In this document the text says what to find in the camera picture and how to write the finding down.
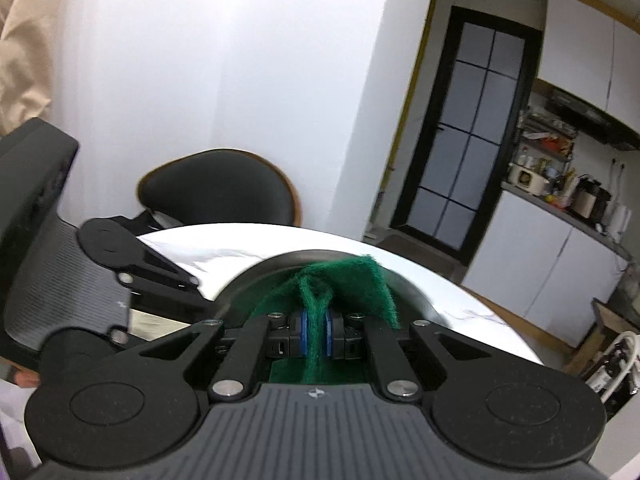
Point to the black framed glass door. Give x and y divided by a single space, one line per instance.
465 130

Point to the black chair with wooden rim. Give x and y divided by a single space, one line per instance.
220 190

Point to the black range hood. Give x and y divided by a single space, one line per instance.
590 112

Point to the green scouring pad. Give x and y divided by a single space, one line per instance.
350 280

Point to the person's beige clothing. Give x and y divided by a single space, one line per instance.
25 50

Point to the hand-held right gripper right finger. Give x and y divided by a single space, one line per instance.
330 335

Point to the cream cooking pot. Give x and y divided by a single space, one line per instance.
527 177

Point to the white metal rack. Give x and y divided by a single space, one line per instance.
617 360

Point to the utensil holder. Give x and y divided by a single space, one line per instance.
567 190

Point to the white lower kitchen cabinet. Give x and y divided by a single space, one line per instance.
535 265

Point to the stainless steel bowl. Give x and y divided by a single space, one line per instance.
280 280

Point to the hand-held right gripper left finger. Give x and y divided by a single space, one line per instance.
301 335

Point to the white kettle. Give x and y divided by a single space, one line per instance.
617 219

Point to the black and silver appliance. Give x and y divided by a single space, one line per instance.
585 200

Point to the metal kitchen shelf rack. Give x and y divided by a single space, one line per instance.
545 142

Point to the white upper cabinet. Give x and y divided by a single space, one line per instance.
585 45

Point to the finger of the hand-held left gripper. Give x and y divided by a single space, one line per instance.
145 260

